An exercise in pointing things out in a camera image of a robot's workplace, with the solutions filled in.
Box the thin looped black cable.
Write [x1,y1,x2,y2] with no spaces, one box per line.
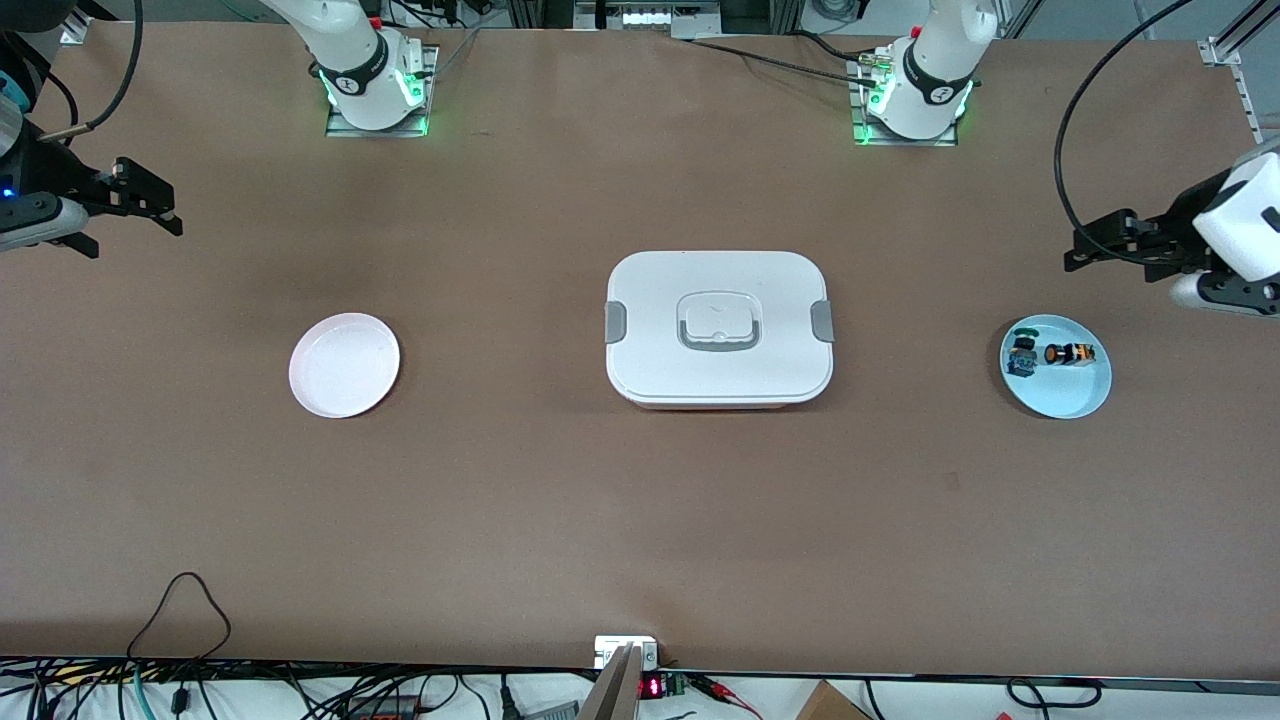
[125,571,233,661]

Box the white electronics unit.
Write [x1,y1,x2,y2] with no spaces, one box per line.
[575,0,723,39]

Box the pink box with white lid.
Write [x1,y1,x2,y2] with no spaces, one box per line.
[605,250,835,411]

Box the red test lead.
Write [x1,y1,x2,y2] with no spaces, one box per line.
[690,675,763,719]

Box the brown cardboard piece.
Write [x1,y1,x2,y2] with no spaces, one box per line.
[795,680,873,720]

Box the short black base cable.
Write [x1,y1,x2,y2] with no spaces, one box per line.
[795,30,866,63]

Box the black and orange device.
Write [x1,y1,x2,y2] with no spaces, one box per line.
[345,695,421,720]

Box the long black base cable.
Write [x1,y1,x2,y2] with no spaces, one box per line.
[685,38,881,86]

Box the grey aluminium post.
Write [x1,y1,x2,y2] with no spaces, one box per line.
[578,645,643,720]

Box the light blue round plate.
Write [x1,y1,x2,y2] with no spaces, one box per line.
[1000,314,1113,420]

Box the aluminium profile bar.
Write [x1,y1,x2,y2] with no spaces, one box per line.
[1198,0,1280,67]

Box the white metal bracket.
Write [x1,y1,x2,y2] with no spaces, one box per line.
[594,636,659,669]

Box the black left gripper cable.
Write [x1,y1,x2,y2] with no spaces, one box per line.
[1053,0,1199,267]

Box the flat looped black cable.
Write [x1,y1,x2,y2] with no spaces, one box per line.
[1005,677,1103,707]

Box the blue green knob switch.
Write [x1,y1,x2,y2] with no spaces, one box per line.
[1005,327,1042,379]

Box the pale pink round plate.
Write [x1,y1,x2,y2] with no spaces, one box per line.
[288,312,402,419]

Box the short aluminium profile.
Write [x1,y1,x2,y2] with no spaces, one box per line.
[55,0,116,47]

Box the perforated metal rail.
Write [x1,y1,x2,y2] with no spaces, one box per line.
[1232,62,1273,151]

